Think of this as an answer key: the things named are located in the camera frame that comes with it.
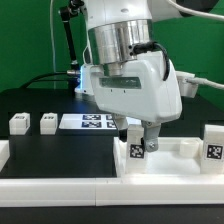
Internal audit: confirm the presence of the white hanging cable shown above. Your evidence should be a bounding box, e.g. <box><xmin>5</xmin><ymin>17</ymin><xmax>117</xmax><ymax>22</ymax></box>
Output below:
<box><xmin>49</xmin><ymin>0</ymin><xmax>58</xmax><ymax>90</ymax></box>

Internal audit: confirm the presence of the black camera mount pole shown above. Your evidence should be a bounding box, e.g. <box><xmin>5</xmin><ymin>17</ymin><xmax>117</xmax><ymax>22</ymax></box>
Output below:
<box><xmin>59</xmin><ymin>0</ymin><xmax>84</xmax><ymax>92</ymax></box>

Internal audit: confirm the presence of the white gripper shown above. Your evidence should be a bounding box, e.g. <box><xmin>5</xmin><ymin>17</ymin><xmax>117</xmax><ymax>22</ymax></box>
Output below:
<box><xmin>90</xmin><ymin>54</ymin><xmax>182</xmax><ymax>153</ymax></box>

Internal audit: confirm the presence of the black cable bundle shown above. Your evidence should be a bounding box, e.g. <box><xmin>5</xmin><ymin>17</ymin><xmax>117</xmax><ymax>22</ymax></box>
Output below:
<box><xmin>20</xmin><ymin>69</ymin><xmax>81</xmax><ymax>90</ymax></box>

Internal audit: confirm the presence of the white front fence bar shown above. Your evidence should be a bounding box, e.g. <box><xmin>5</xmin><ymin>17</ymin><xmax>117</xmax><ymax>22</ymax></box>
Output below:
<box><xmin>0</xmin><ymin>176</ymin><xmax>224</xmax><ymax>207</ymax></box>

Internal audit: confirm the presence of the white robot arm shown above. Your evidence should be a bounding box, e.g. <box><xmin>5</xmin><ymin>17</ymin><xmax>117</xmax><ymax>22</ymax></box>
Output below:
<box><xmin>80</xmin><ymin>0</ymin><xmax>222</xmax><ymax>152</ymax></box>

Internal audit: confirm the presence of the white left fence piece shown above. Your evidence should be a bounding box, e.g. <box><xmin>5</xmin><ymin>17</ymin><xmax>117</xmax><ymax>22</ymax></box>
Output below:
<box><xmin>0</xmin><ymin>140</ymin><xmax>10</xmax><ymax>171</ymax></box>

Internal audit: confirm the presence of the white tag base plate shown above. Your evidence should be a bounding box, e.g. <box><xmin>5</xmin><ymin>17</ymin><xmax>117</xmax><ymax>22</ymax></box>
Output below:
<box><xmin>59</xmin><ymin>114</ymin><xmax>116</xmax><ymax>130</ymax></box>

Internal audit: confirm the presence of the white square tabletop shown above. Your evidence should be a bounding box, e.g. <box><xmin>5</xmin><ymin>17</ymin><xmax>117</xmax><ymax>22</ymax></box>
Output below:
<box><xmin>113</xmin><ymin>137</ymin><xmax>203</xmax><ymax>177</ymax></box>

